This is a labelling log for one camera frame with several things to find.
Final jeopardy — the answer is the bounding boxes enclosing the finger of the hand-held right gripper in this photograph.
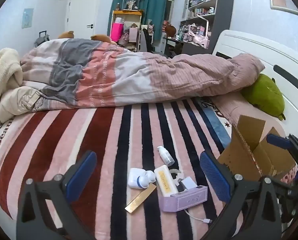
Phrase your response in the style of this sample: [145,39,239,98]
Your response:
[267,133,298,165]

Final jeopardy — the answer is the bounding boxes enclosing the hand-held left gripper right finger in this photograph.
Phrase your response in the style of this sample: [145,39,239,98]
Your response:
[199,151,282,240]

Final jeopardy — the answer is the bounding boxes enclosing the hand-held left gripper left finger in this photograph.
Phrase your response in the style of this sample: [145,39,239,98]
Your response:
[16,151,97,240]

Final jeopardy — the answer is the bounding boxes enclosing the white charger block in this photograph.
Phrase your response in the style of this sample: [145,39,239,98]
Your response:
[180,177,198,193]

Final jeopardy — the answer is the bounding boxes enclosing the brown cardboard box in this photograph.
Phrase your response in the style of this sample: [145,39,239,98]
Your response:
[217,115,298,183]

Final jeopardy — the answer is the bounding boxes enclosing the purple box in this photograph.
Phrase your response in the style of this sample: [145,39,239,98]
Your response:
[159,185,209,212]

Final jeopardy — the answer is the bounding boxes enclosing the white charger cable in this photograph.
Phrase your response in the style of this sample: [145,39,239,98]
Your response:
[184,206,212,223]

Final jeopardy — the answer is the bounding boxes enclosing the white box with yellow label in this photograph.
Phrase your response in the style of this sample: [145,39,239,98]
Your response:
[154,165,179,197]

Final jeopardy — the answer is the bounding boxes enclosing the white pump bottle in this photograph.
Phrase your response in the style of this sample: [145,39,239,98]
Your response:
[157,146,175,167]

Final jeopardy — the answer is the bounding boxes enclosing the white bottle with blue cap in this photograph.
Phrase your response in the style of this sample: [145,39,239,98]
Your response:
[128,167,156,190]

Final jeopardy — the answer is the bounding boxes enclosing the pink patterned cloth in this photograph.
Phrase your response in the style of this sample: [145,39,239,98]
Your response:
[282,166,298,184]

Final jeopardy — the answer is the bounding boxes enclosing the striped bed blanket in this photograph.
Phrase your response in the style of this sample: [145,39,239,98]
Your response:
[0,97,284,240]

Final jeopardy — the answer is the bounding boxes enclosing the green plush toy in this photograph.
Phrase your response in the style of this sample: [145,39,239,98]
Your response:
[241,74,286,120]

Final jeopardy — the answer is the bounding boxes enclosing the pink knitted sweater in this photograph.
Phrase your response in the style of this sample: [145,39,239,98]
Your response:
[211,96,284,132]

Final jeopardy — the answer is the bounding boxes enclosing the flat gold box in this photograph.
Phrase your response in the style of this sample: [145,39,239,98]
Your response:
[125,184,157,214]

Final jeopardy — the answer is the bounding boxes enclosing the white headboard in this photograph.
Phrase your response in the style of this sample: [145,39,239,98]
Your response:
[212,29,298,140]

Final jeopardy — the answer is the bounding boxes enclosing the pink grey striped duvet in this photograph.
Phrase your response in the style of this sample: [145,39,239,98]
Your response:
[19,38,265,109]

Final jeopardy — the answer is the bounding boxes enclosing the cluttered desk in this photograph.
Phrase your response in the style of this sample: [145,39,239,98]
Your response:
[162,36,214,57]

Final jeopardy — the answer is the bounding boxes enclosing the cream fleece blanket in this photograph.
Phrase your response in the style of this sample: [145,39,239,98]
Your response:
[0,47,23,128]

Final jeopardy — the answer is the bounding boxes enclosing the white desk lamp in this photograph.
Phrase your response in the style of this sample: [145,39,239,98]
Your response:
[196,14,212,39]

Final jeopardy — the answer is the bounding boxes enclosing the grey suitcase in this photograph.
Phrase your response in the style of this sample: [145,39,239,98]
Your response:
[34,31,51,48]

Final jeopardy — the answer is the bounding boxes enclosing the grey bookshelf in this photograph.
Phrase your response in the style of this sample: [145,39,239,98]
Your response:
[180,0,235,55]

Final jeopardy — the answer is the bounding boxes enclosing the black desk chair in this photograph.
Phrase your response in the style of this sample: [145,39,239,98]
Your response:
[140,29,154,54]

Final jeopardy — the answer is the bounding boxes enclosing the bright pink bag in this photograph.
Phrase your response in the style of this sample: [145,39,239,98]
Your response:
[111,22,124,42]

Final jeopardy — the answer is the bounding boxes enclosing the brown round object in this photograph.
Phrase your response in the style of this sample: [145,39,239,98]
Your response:
[165,25,177,37]

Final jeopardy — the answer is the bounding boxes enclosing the white door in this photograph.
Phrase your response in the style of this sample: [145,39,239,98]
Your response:
[67,0,100,39]

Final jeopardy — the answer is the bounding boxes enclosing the yellow shelf rack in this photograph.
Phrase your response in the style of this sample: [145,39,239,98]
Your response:
[112,9,142,52]

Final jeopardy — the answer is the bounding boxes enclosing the teal curtain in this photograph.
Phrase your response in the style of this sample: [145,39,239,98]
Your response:
[107,0,169,40]

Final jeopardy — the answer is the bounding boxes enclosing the glass display case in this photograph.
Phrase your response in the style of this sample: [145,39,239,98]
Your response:
[122,0,141,11]

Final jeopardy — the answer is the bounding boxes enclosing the blue wall poster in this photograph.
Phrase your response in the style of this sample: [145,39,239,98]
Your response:
[22,8,34,28]

